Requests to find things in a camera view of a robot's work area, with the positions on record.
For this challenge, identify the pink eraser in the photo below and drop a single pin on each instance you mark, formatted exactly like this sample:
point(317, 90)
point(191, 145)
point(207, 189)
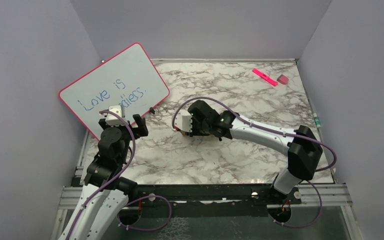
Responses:
point(282, 79)

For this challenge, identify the green white marker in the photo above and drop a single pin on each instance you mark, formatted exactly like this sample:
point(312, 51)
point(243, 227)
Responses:
point(316, 120)

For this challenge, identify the brown cardboard box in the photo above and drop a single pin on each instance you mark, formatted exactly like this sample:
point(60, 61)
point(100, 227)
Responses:
point(196, 134)

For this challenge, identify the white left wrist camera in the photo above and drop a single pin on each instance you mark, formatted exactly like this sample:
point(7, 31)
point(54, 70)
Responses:
point(115, 115)

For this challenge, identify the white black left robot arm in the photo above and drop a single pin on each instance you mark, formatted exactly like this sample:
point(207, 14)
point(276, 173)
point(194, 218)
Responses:
point(105, 192)

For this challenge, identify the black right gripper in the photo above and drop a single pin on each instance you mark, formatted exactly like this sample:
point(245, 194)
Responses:
point(194, 131)

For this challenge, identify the pink framed whiteboard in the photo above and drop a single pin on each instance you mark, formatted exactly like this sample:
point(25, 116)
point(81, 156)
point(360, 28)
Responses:
point(129, 79)

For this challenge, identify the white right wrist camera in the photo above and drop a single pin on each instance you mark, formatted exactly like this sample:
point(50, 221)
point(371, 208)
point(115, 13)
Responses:
point(183, 122)

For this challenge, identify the pink highlighter marker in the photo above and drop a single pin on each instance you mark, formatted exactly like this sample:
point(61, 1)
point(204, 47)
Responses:
point(265, 77)

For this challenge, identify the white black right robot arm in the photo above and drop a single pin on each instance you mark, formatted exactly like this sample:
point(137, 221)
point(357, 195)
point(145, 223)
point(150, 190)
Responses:
point(298, 145)

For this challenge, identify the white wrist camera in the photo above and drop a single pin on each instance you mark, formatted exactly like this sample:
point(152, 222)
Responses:
point(115, 115)
point(183, 122)

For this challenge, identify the aluminium frame rail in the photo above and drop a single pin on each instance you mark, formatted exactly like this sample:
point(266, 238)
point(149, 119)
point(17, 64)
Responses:
point(203, 175)

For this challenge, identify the black whiteboard clip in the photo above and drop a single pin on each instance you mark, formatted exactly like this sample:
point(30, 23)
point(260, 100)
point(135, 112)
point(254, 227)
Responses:
point(152, 110)

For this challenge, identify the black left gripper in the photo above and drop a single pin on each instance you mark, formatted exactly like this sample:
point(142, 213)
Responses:
point(141, 130)

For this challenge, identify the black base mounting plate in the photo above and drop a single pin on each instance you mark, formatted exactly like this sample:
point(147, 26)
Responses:
point(202, 200)

